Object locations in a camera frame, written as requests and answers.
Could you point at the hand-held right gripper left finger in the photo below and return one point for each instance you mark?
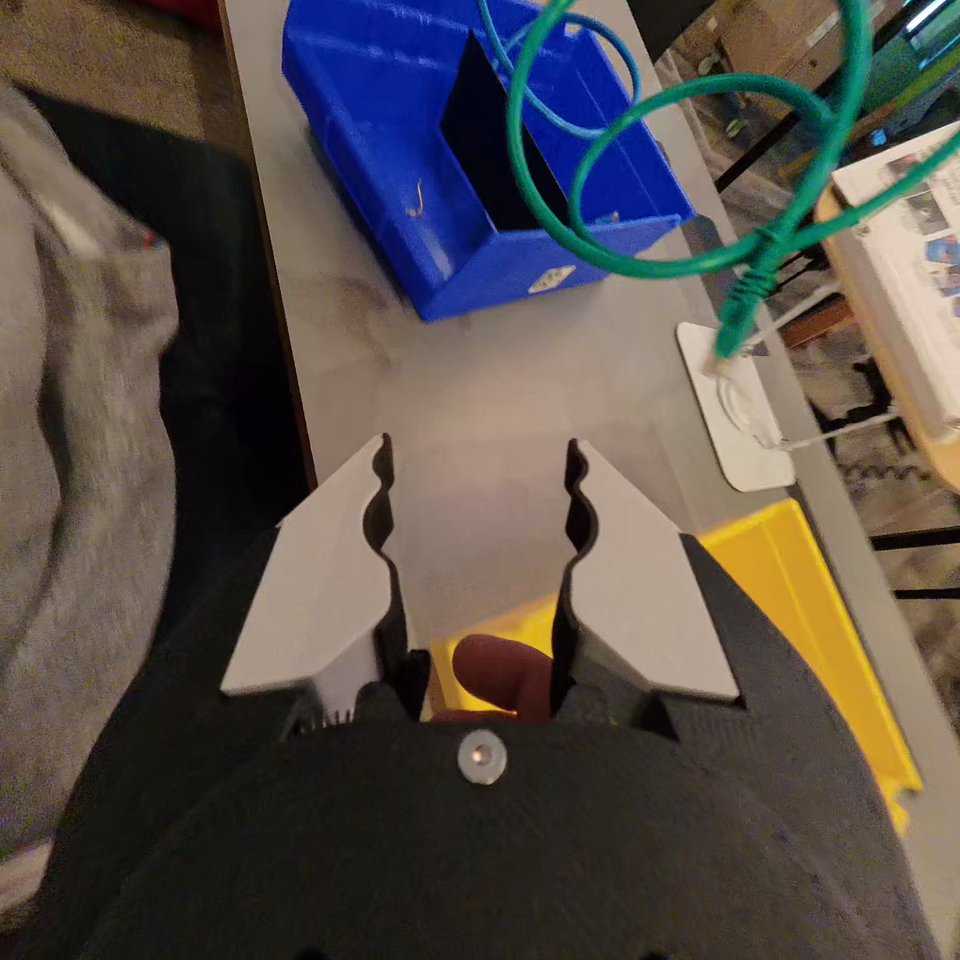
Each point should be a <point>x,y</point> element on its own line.
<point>315,592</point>

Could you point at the clear stand rod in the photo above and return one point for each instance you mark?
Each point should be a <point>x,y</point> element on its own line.
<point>806,307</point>
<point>832,431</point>

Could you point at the person's right hand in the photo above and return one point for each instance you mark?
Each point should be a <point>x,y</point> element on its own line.
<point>502,675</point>

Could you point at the person's black pants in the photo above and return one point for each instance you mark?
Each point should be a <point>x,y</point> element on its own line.
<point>217,300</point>

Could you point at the red bag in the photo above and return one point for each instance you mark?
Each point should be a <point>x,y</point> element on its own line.
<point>187,9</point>

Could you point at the yellow plastic bin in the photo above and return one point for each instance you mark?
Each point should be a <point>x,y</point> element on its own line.
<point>787,585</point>

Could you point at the black bin divider panel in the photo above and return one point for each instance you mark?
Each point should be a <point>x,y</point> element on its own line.
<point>487,135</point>

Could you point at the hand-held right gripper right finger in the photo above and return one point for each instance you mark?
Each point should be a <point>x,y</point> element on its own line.
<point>645,600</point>

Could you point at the instruction sheet on stand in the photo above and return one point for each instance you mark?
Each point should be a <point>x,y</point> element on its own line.
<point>937,457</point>

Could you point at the blue plastic bin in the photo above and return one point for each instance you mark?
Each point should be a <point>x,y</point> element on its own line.
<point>360,112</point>

